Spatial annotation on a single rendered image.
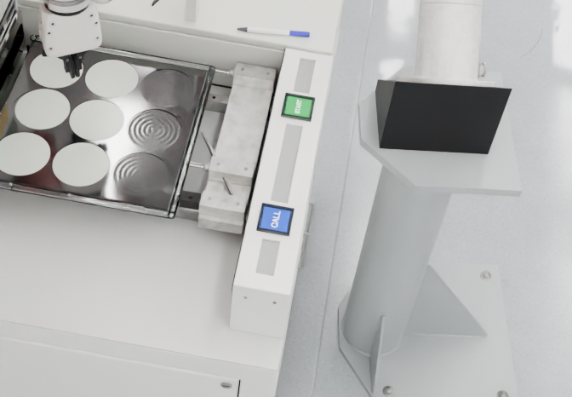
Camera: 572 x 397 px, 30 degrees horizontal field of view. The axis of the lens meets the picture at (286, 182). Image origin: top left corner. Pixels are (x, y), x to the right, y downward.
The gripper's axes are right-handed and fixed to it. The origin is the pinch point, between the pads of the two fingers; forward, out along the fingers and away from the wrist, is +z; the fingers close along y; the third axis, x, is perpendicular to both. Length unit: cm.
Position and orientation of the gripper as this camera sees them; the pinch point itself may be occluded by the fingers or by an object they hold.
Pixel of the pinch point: (72, 65)
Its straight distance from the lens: 196.3
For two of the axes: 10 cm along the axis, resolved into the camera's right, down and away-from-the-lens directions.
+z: -0.9, 6.3, 7.7
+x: -4.0, -7.3, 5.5
